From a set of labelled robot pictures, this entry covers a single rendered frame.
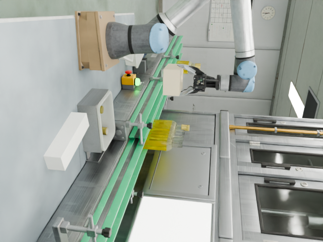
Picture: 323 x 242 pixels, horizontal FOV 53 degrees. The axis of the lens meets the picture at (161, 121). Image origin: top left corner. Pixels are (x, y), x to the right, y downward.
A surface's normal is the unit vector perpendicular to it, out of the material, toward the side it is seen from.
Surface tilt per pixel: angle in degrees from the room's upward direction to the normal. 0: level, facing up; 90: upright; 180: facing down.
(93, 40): 90
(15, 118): 0
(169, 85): 90
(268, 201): 90
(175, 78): 90
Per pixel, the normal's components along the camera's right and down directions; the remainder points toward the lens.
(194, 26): -0.16, 0.47
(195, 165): -0.02, -0.88
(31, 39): 0.99, 0.07
